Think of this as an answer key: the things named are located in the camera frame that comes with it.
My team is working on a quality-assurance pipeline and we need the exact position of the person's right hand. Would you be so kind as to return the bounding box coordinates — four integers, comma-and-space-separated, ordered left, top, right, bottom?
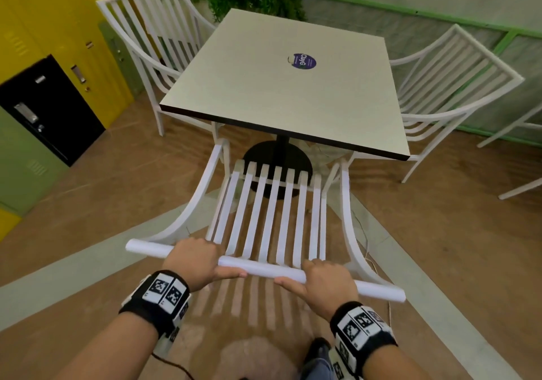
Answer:
274, 258, 360, 324

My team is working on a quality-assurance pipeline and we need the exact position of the person's left hand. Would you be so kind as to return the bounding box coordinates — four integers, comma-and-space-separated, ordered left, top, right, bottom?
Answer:
162, 237, 248, 294

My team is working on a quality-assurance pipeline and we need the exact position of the white slatted chair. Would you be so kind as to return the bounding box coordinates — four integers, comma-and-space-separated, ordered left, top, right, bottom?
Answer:
125, 138, 407, 303
96, 0, 231, 137
351, 23, 526, 184
477, 102, 542, 201

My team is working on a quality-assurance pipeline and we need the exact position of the person's left forearm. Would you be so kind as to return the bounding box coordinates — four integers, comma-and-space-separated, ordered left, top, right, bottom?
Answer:
55, 312, 160, 380

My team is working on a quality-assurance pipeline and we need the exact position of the person's black right shoe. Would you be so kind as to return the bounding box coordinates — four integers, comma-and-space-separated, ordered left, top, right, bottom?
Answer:
305, 337, 332, 368

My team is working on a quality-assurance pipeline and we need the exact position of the person's right leg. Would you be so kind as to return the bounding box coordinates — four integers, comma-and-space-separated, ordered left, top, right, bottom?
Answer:
300, 358, 335, 380

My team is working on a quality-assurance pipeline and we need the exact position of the black round table base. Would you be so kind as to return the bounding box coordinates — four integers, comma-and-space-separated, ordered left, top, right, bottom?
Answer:
243, 135, 314, 201

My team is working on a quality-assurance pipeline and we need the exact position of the white table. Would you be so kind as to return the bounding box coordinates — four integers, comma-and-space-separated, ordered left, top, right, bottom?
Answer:
159, 8, 410, 162

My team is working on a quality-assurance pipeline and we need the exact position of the purple round sticker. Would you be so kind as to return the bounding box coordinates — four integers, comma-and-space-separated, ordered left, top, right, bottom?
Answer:
287, 53, 317, 70

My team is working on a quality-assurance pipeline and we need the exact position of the white planter box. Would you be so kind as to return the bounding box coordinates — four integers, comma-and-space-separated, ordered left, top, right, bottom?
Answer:
193, 0, 221, 25

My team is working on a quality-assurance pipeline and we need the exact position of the thin white floor cable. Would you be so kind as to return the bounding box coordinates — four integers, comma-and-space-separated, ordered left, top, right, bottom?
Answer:
351, 210, 392, 325

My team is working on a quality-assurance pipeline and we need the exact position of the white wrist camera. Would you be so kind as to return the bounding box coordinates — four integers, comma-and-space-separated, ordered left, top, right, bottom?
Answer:
328, 346, 361, 380
152, 326, 181, 357

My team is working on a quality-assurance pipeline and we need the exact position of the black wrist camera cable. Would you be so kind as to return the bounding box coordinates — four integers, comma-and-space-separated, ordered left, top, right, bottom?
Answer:
163, 352, 195, 380

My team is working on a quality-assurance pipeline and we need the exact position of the wall of coloured lockers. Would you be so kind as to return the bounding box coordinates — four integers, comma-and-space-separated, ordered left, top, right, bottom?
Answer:
0, 0, 145, 241

